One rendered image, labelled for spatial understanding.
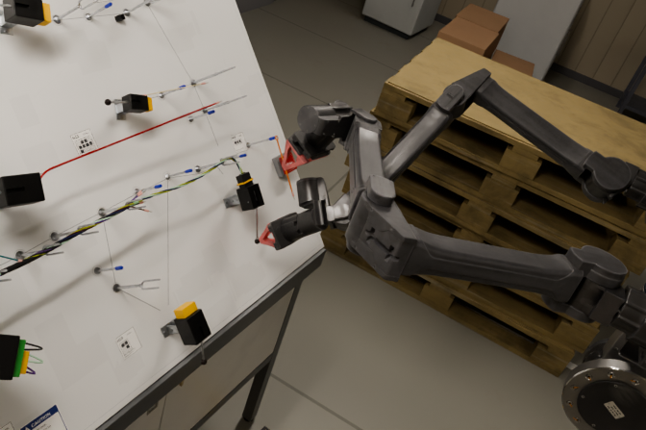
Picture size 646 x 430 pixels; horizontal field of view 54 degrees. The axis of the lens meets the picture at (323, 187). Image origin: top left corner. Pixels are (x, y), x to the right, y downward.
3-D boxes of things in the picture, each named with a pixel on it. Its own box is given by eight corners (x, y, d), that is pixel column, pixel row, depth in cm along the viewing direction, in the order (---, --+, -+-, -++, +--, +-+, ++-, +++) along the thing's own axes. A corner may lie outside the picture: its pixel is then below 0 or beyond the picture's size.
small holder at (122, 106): (90, 96, 132) (110, 88, 127) (127, 100, 139) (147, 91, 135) (92, 117, 131) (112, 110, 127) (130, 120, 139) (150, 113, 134)
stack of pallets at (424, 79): (586, 278, 371) (683, 137, 318) (569, 384, 294) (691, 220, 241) (379, 174, 404) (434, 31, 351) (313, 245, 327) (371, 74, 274)
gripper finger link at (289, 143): (268, 158, 142) (291, 133, 136) (287, 152, 147) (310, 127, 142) (285, 182, 141) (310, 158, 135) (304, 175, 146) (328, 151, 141)
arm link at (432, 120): (470, 92, 145) (465, 113, 155) (451, 78, 147) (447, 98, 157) (343, 227, 139) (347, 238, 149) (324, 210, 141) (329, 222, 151)
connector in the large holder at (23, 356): (4, 339, 102) (16, 339, 99) (21, 341, 104) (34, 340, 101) (-3, 376, 100) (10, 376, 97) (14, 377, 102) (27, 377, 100)
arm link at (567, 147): (475, 53, 148) (470, 73, 158) (437, 93, 146) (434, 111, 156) (639, 171, 136) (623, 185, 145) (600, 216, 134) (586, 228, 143)
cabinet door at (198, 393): (275, 353, 209) (304, 266, 188) (154, 467, 167) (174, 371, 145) (268, 348, 210) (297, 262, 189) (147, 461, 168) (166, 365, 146)
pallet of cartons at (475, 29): (527, 111, 568) (564, 38, 530) (495, 160, 468) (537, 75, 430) (442, 72, 590) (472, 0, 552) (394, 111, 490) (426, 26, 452)
